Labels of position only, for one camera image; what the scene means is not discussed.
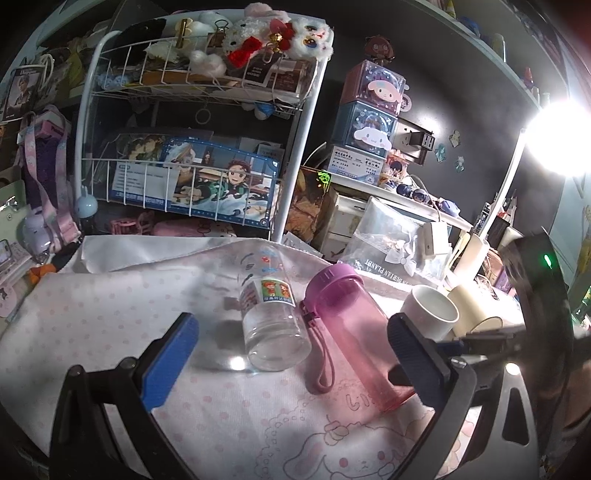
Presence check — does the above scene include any pink transparent water bottle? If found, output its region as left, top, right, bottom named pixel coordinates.
left=301, top=263, right=414, bottom=412

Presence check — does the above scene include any white ceramic mug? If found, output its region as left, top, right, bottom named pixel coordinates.
left=401, top=285, right=459, bottom=341

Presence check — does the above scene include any white pink cartoon cloth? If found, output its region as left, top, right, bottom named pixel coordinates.
left=1, top=236, right=433, bottom=479

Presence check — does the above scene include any clear glass with stickers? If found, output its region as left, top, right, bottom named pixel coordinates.
left=238, top=243, right=311, bottom=372

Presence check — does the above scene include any clear plastic gift bag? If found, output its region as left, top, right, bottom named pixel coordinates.
left=339, top=197, right=452, bottom=287

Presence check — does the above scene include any white desk shelf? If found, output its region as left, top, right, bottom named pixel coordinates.
left=331, top=174, right=473, bottom=232

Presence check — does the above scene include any anime poster card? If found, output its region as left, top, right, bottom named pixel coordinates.
left=93, top=133, right=280, bottom=230

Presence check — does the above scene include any white labelled box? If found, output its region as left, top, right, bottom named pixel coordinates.
left=327, top=145, right=385, bottom=186

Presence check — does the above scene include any cream desk lamp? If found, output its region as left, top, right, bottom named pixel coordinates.
left=448, top=97, right=590, bottom=336

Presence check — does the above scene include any blue cinnamoroll box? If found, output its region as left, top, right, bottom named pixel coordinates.
left=332, top=101, right=398, bottom=158

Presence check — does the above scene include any pink my melody box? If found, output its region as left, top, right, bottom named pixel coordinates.
left=339, top=60, right=406, bottom=116

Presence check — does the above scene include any white plush toy red bow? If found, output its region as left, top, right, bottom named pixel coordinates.
left=221, top=2, right=334, bottom=68

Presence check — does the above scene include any black camera box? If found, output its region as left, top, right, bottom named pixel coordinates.
left=501, top=230, right=574, bottom=405

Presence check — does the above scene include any wall power socket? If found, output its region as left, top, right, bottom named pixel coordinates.
left=393, top=118, right=435, bottom=165

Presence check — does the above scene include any white wire shelf rack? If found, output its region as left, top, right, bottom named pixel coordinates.
left=74, top=1, right=329, bottom=241

